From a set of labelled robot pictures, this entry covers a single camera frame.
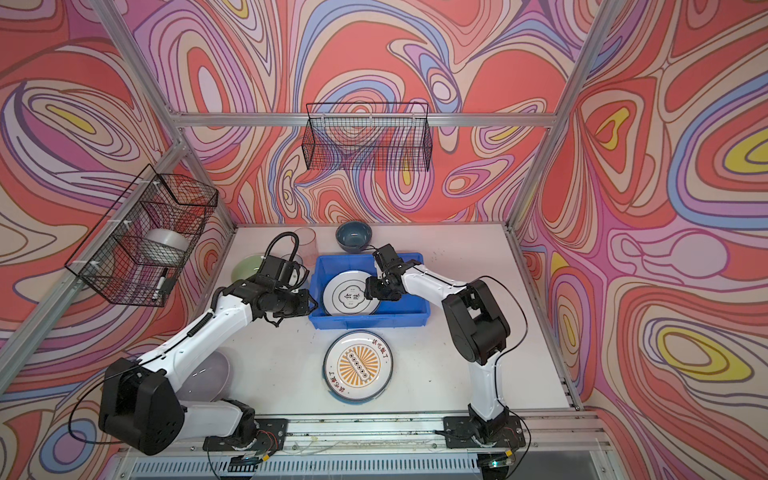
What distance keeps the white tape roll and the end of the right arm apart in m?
0.48

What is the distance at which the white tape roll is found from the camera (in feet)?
2.34

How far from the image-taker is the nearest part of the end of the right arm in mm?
717
